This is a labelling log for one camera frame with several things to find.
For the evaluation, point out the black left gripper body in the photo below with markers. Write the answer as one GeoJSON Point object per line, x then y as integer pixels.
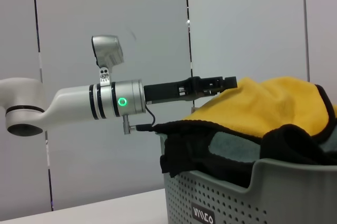
{"type": "Point", "coordinates": [168, 92]}

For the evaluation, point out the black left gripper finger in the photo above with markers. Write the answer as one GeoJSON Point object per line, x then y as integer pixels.
{"type": "Point", "coordinates": [229, 82]}

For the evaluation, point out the yellow grey towel black trim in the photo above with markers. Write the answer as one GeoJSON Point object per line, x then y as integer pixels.
{"type": "Point", "coordinates": [263, 108]}

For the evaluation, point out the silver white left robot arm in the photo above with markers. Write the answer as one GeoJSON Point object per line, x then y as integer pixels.
{"type": "Point", "coordinates": [73, 103]}

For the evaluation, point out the grey-green towel black trim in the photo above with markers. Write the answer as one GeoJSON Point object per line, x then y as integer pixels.
{"type": "Point", "coordinates": [231, 147]}

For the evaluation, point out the grey-green perforated storage box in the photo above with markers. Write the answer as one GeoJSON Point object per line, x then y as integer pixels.
{"type": "Point", "coordinates": [289, 195]}

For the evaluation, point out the black cloth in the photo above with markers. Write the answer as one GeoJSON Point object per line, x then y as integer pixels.
{"type": "Point", "coordinates": [184, 155]}

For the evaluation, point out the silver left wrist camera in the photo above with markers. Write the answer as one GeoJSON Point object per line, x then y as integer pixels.
{"type": "Point", "coordinates": [105, 48]}

